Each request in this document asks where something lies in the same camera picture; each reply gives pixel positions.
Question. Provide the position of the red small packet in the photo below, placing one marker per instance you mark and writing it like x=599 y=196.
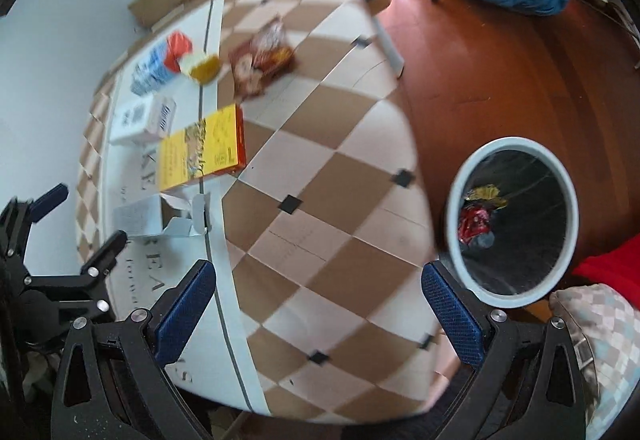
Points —
x=177 y=48

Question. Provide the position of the open white carton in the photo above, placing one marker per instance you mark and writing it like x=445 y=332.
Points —
x=150 y=217

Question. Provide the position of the white rimmed round bin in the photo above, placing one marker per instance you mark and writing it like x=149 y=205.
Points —
x=525 y=245

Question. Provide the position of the pastel checkered pillow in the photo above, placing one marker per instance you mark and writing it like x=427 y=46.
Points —
x=605 y=345

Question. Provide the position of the red crumpled wrapper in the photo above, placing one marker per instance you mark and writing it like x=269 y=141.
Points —
x=472 y=222

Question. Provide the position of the black tape square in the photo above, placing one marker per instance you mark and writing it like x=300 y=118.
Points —
x=362 y=41
x=290 y=204
x=402 y=178
x=319 y=358

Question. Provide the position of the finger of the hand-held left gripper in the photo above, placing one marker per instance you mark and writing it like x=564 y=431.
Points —
x=50 y=200
x=107 y=252

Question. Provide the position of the yellow crumpled wrapper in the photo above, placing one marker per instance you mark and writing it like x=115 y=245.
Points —
x=485 y=193

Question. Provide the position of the red cloth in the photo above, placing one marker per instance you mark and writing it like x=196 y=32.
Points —
x=610 y=270

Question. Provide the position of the brown cardboard box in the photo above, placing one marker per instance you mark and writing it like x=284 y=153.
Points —
x=160 y=2

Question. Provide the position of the blue and white packet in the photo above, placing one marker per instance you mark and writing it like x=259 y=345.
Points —
x=150 y=69

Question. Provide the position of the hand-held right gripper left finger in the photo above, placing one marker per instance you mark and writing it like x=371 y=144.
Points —
x=186 y=312

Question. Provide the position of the white barcode box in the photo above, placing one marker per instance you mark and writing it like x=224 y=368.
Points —
x=140 y=119

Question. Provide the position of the yellow and red flat box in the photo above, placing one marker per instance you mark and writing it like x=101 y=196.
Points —
x=202 y=149

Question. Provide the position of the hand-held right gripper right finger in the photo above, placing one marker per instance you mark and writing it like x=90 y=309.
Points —
x=452 y=315

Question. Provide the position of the white lettered mat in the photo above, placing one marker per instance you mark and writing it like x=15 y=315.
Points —
x=165 y=265

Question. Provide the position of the brown checkered tablecloth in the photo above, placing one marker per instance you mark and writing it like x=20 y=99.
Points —
x=340 y=159

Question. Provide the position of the red snack bag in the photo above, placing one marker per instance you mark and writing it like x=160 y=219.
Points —
x=260 y=59

